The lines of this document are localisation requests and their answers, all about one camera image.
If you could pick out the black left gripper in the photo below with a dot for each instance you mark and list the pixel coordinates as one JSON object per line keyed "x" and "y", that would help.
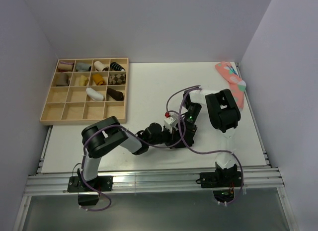
{"x": 173, "y": 138}

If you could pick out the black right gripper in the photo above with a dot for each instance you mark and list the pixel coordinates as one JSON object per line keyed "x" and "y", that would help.
{"x": 188, "y": 131}

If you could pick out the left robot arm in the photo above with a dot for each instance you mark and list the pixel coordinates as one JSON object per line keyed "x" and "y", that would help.
{"x": 104, "y": 136}

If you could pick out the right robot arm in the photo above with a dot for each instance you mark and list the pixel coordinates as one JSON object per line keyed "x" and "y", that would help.
{"x": 224, "y": 117}

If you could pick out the dark brown rolled sock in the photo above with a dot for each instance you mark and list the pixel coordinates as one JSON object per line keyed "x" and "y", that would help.
{"x": 116, "y": 95}

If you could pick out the pink patterned sock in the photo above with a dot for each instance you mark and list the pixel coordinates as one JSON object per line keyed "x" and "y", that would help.
{"x": 236, "y": 84}

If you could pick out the brown checkered rolled sock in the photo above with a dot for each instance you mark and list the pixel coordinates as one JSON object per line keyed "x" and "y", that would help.
{"x": 117, "y": 79}

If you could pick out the black white striped rolled sock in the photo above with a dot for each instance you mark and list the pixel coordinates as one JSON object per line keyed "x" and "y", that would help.
{"x": 116, "y": 67}

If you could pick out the mustard yellow rolled sock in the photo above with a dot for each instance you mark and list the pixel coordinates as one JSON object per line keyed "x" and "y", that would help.
{"x": 98, "y": 80}

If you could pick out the wooden compartment tray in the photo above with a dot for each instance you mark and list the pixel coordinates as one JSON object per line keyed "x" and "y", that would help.
{"x": 70, "y": 105}

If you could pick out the white brown rolled sock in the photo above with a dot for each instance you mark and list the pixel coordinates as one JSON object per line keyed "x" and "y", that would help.
{"x": 101, "y": 67}

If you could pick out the cream rolled sock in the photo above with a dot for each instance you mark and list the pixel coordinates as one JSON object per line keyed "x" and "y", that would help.
{"x": 81, "y": 81}

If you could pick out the grey blue rolled sock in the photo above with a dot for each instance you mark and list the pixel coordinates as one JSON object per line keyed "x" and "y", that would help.
{"x": 82, "y": 67}

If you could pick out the taupe rolled sock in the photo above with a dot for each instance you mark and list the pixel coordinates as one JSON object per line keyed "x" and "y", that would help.
{"x": 62, "y": 80}

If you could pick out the beige purple rolled sock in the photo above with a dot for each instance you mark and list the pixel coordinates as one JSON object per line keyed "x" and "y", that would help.
{"x": 65, "y": 66}

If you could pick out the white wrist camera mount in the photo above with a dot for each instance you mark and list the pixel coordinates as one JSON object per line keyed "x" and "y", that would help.
{"x": 170, "y": 124}

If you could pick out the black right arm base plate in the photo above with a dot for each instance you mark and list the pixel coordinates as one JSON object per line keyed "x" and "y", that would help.
{"x": 221, "y": 180}

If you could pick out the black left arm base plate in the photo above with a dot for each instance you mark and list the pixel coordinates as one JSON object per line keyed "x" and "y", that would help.
{"x": 101, "y": 183}

